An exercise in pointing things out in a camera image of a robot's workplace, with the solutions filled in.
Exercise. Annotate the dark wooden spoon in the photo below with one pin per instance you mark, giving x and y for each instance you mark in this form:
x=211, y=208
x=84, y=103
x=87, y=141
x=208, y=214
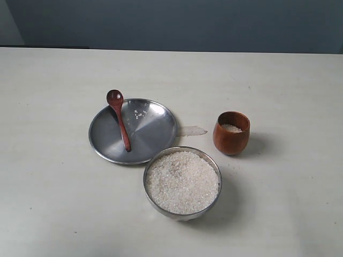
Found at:
x=115, y=101

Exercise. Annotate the steel bowl of rice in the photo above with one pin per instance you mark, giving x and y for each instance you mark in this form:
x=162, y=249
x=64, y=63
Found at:
x=182, y=183

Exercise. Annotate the brown wooden cup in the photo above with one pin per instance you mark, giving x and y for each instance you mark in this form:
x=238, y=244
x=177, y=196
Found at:
x=227, y=142

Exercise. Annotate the clear tape patch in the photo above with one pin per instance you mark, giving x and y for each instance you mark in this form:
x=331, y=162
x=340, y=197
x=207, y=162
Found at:
x=186, y=131

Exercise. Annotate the round steel plate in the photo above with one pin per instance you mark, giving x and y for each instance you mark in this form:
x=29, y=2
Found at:
x=150, y=126

